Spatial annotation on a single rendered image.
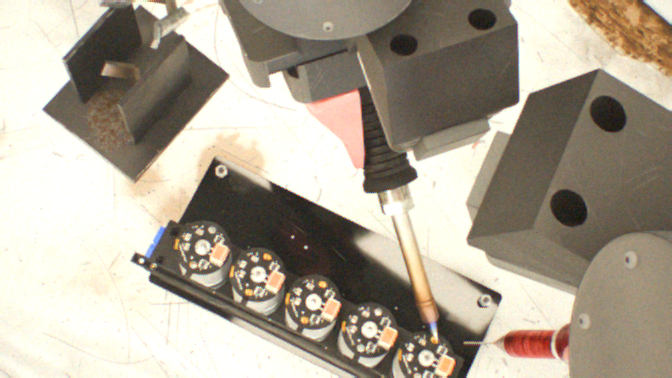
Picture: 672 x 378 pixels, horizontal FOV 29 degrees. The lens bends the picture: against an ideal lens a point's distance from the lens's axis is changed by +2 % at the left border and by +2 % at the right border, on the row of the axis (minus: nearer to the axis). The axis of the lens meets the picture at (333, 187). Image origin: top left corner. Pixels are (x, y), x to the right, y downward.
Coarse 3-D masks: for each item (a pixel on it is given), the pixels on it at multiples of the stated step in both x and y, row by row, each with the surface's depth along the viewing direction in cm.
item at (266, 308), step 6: (252, 270) 58; (258, 270) 58; (264, 270) 58; (252, 276) 58; (258, 276) 58; (264, 276) 58; (258, 282) 58; (234, 294) 60; (282, 294) 61; (240, 300) 59; (270, 300) 59; (276, 300) 60; (282, 300) 62; (252, 306) 59; (258, 306) 59; (264, 306) 59; (270, 306) 60; (276, 306) 61; (264, 312) 61; (270, 312) 62
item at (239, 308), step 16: (144, 256) 58; (160, 272) 58; (176, 272) 58; (192, 288) 58; (208, 288) 58; (224, 304) 58; (240, 304) 58; (256, 320) 58; (272, 320) 58; (288, 336) 58; (304, 336) 58; (320, 352) 57; (336, 352) 57; (352, 368) 57; (368, 368) 57
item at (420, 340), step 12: (408, 336) 58; (420, 336) 58; (432, 336) 58; (408, 348) 58; (420, 348) 58; (432, 348) 58; (444, 348) 58; (408, 360) 58; (408, 372) 57; (420, 372) 57; (432, 372) 57
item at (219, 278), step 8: (200, 240) 58; (200, 248) 58; (208, 248) 58; (184, 272) 60; (216, 272) 59; (224, 272) 60; (200, 280) 60; (208, 280) 60; (216, 280) 60; (224, 280) 62; (216, 288) 62
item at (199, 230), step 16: (192, 224) 59; (208, 224) 59; (176, 240) 58; (192, 240) 58; (208, 240) 58; (224, 240) 58; (176, 256) 58; (192, 256) 58; (208, 256) 58; (192, 272) 58; (208, 272) 58
